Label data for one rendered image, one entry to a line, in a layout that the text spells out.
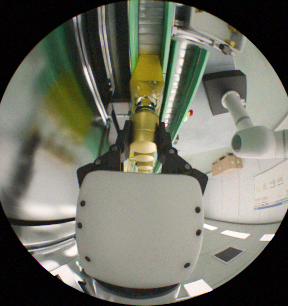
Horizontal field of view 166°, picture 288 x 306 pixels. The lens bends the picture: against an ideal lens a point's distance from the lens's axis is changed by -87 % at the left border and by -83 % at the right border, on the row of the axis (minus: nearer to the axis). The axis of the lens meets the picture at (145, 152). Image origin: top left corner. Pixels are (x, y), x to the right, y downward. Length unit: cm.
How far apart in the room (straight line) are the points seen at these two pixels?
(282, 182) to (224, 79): 343
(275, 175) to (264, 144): 345
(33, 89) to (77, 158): 16
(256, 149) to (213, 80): 33
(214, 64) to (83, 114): 54
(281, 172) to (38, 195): 380
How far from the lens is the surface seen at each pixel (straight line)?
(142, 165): 22
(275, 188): 380
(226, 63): 59
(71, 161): 20
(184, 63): 37
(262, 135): 34
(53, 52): 19
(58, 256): 22
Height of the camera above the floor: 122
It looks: 23 degrees down
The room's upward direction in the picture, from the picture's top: 177 degrees counter-clockwise
